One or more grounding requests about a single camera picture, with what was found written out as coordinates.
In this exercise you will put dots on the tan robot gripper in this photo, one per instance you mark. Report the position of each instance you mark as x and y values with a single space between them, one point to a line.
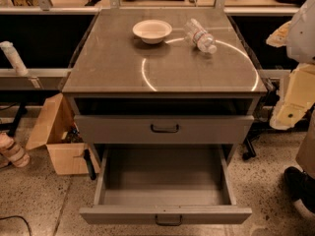
302 38

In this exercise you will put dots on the grey drawer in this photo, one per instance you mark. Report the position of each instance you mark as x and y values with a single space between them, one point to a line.
166 186
171 130

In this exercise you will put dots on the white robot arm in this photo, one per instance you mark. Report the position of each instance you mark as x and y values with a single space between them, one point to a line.
298 36

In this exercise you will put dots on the grey drawer cabinet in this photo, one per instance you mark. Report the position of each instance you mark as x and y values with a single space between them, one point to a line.
118 74

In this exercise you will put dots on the grey top drawer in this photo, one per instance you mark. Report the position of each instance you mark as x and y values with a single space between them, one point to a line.
171 130

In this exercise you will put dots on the tan trouser leg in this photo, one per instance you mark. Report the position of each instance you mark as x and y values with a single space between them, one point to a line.
306 154

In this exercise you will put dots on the black shoe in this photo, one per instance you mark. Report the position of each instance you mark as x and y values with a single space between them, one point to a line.
301 187

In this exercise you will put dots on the clear plastic water bottle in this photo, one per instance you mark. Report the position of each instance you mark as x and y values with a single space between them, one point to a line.
203 40

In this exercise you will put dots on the white paper bowl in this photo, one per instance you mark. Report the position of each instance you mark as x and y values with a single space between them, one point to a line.
152 31

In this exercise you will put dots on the open cardboard box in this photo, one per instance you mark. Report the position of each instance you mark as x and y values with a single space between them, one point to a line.
54 122

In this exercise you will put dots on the tan striped cylinder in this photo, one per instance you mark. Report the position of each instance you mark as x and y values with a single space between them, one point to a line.
13 151

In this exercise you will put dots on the white paper roll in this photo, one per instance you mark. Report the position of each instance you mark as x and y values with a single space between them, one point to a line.
14 58

